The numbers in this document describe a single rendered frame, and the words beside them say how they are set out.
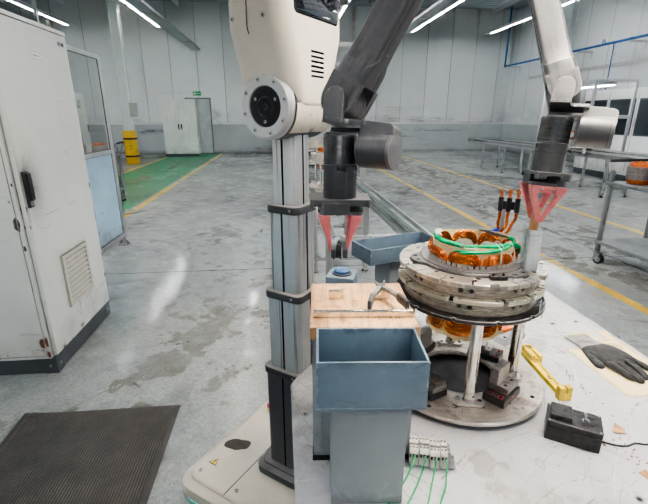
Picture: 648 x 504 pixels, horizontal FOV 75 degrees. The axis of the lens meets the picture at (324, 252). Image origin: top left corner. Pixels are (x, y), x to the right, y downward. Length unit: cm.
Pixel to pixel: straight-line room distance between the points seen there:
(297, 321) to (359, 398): 60
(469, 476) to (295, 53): 94
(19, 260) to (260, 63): 194
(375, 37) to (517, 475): 80
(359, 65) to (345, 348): 46
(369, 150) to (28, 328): 245
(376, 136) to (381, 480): 56
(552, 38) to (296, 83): 55
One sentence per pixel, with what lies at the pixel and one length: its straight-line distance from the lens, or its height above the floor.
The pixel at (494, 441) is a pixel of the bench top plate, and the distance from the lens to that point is 100.
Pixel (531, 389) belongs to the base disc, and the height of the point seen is 80.
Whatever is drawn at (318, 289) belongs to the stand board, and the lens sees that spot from 88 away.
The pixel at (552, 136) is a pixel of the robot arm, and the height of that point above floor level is 137.
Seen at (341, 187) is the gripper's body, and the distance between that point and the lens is 70.
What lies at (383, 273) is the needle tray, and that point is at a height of 97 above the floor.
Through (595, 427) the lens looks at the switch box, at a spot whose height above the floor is 83.
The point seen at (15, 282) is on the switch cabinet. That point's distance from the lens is 277.
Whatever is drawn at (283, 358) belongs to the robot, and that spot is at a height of 70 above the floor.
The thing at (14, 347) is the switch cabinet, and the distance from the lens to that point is 296.
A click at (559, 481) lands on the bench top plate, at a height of 78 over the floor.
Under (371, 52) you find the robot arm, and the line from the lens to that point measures 70.
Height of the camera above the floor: 141
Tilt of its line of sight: 18 degrees down
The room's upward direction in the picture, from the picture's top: straight up
